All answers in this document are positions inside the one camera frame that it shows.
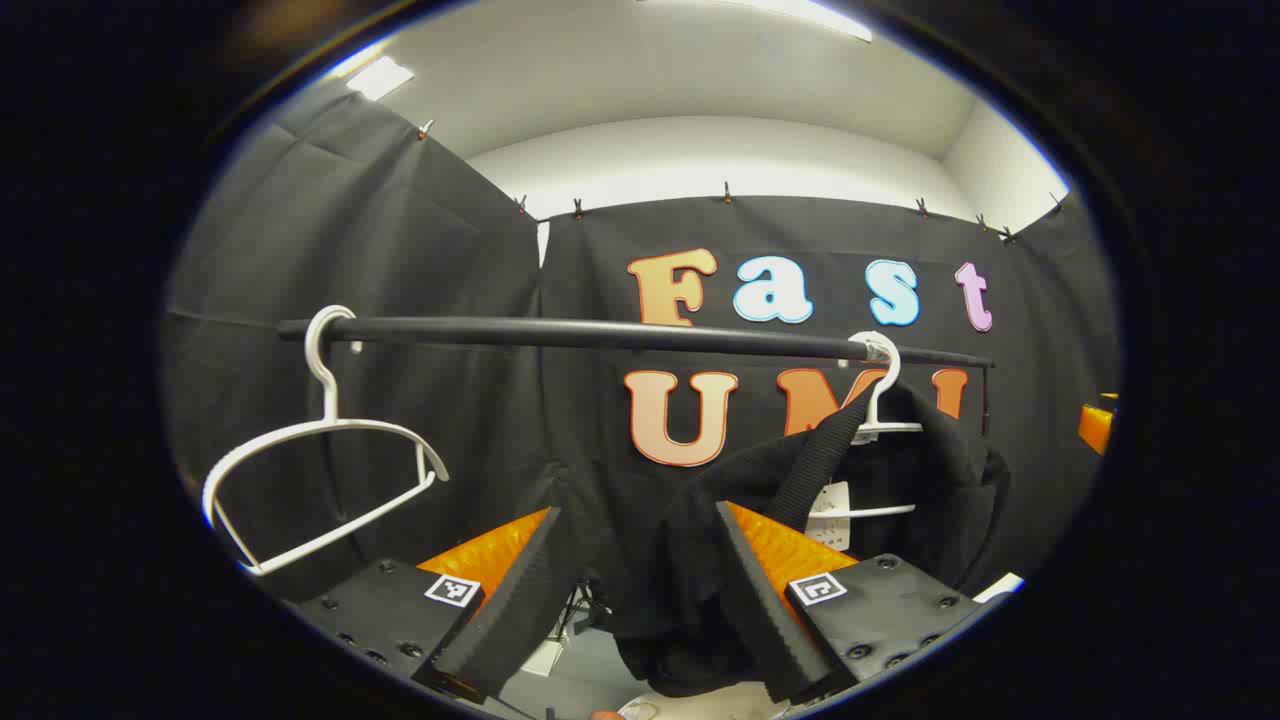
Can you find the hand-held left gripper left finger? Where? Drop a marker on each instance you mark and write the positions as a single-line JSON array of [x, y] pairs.
[[520, 600]]

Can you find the black knitted garment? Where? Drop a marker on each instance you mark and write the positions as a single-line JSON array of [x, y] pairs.
[[680, 580]]

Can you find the white paper garment tag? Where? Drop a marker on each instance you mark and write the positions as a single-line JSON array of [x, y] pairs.
[[828, 520]]

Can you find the row of small backdrop clips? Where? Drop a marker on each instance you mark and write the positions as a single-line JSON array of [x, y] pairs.
[[727, 192]]

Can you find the rectangular ceiling light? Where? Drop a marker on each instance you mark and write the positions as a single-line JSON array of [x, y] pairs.
[[378, 77]]

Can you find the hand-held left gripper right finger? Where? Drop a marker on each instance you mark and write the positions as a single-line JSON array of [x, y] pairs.
[[760, 610]]

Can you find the black backdrop cloth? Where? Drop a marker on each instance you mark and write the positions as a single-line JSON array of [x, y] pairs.
[[420, 280]]

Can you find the black tripod stand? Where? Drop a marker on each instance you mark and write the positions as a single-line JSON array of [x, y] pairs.
[[575, 605]]

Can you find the white empty clothes hanger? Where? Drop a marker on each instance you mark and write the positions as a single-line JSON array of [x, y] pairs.
[[330, 400]]

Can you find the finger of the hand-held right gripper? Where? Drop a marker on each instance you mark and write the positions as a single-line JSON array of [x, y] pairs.
[[1096, 428]]

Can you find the long ceiling light strip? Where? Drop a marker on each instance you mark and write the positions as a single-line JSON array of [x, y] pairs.
[[810, 12]]

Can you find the black clothes rail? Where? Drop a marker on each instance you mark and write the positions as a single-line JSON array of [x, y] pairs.
[[600, 334]]

